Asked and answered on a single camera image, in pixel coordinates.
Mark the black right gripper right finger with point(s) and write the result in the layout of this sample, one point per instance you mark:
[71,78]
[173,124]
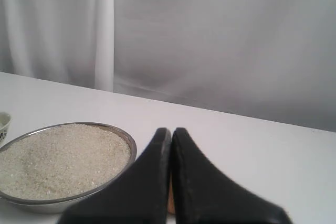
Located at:
[203,194]

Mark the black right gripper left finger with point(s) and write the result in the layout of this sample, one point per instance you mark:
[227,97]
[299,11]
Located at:
[138,195]

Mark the steel pan of rice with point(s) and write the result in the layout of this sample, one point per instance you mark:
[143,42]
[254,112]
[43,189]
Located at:
[47,170]

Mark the white ceramic bowl with rice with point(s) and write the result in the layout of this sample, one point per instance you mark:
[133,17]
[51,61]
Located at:
[5,120]

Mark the white curtain backdrop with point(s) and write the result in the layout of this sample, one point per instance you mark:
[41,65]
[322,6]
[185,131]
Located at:
[267,59]

